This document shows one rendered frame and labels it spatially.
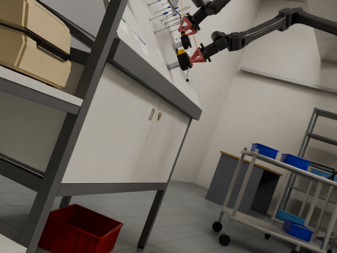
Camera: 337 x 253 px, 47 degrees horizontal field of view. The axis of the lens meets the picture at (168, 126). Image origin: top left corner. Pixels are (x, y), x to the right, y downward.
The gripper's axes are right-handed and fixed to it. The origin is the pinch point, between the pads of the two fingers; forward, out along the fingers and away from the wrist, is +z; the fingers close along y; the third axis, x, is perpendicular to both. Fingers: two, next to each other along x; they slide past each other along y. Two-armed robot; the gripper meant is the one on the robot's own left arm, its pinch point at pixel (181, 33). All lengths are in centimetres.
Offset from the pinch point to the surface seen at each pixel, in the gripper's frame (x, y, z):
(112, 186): 55, 32, 67
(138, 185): 50, 4, 65
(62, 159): 63, 81, 58
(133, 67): 44, 65, 28
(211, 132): -165, -532, 20
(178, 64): 28.5, 24.1, 14.3
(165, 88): 37, 31, 25
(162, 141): 37, -4, 44
